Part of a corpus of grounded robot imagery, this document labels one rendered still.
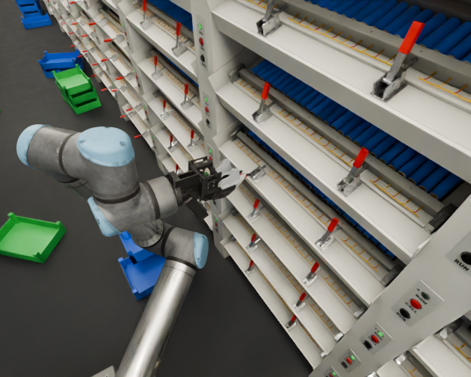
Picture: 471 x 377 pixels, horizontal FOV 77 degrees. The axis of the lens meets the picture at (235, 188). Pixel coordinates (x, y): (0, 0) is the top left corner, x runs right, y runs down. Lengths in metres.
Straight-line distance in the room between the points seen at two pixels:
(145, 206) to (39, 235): 1.29
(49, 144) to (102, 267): 1.06
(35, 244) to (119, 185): 1.31
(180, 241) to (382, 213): 0.69
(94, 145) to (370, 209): 0.49
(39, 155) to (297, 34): 0.52
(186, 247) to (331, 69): 0.74
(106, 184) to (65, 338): 1.05
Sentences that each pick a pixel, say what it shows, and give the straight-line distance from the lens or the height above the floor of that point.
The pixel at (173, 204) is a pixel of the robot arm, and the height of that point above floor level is 0.83.
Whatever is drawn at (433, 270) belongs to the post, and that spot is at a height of 0.92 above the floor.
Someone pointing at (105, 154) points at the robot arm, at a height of 0.99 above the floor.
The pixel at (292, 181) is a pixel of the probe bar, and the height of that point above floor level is 0.77.
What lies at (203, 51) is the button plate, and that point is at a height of 1.01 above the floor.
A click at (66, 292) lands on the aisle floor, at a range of 1.64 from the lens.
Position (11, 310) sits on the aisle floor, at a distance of 1.73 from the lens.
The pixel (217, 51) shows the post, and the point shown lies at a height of 1.02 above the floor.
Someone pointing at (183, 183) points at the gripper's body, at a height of 0.85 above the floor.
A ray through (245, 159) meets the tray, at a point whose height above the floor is 0.73.
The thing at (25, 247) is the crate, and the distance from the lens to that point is 1.89.
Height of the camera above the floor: 1.33
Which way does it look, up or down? 48 degrees down
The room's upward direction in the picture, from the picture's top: straight up
